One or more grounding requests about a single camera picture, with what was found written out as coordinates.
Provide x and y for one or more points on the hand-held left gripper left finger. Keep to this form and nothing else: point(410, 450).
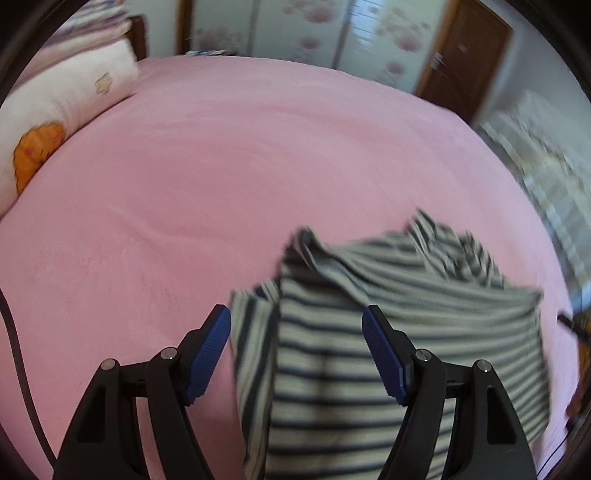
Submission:
point(210, 350)

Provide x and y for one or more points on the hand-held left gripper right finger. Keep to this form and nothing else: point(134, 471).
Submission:
point(383, 355)

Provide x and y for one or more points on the striped long-sleeve shirt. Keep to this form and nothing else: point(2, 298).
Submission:
point(323, 369)

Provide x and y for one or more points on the pink bed blanket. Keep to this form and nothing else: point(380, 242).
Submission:
point(231, 161)

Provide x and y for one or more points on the white pillow with orange print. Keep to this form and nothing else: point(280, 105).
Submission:
point(69, 97)

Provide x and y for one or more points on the brown wooden door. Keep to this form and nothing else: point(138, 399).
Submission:
point(466, 50)

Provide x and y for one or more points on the wooden headboard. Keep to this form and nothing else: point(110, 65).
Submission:
point(138, 37)

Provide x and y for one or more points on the floral sliding-door wardrobe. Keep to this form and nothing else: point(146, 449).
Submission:
point(286, 37)

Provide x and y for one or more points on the striped folded quilt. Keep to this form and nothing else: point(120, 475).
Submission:
point(87, 23)

